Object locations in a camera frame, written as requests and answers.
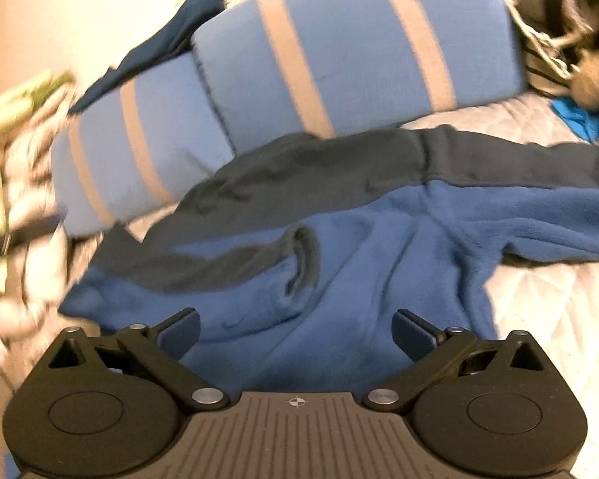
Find brown plush toy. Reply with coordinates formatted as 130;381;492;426
571;57;599;111

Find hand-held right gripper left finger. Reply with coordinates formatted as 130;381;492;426
46;308;233;413

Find teal cloth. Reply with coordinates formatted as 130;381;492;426
551;97;599;144

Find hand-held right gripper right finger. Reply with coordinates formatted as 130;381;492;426
362;308;548;413

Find striped bag with rope handles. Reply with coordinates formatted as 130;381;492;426
499;0;599;99

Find dark blue garment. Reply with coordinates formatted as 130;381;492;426
70;0;228;113

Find small blue striped pillow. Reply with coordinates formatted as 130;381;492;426
50;52;236;238

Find large blue striped pillow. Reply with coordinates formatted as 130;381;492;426
192;0;527;143

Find blue fleece jacket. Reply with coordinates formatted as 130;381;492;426
60;127;599;400

